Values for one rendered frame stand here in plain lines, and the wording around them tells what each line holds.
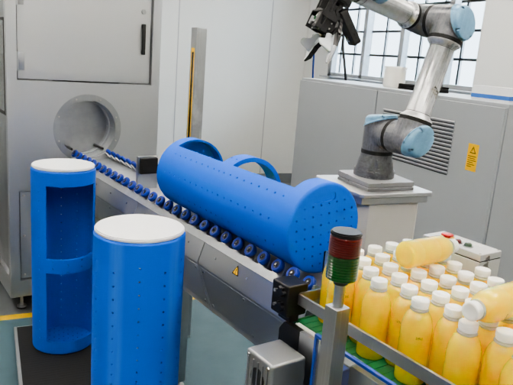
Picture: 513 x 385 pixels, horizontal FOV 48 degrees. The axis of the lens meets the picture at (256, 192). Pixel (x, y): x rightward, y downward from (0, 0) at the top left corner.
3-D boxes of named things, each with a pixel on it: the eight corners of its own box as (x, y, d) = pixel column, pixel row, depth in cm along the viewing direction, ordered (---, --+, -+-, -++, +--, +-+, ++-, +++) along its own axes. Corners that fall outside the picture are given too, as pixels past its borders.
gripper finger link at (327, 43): (313, 55, 163) (316, 31, 167) (329, 65, 165) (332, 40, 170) (320, 50, 160) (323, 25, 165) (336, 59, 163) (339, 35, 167)
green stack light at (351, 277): (341, 270, 120) (344, 247, 119) (363, 280, 115) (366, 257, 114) (318, 274, 116) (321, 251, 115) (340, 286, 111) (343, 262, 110)
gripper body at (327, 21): (303, 27, 172) (321, -10, 171) (326, 41, 175) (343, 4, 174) (314, 27, 165) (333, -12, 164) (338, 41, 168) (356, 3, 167)
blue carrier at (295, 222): (217, 196, 254) (214, 133, 246) (357, 261, 185) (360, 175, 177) (158, 209, 239) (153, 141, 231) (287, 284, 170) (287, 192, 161)
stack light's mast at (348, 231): (338, 297, 121) (346, 224, 118) (359, 308, 116) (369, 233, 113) (315, 302, 118) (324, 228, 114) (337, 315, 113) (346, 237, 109)
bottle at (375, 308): (355, 358, 137) (363, 289, 133) (356, 344, 144) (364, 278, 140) (384, 363, 136) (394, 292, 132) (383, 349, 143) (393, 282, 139)
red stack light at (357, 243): (344, 247, 119) (346, 229, 118) (366, 257, 114) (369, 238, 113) (321, 251, 115) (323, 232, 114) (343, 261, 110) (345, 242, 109)
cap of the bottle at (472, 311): (463, 309, 116) (457, 311, 115) (472, 296, 114) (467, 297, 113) (478, 324, 113) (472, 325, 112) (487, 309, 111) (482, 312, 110)
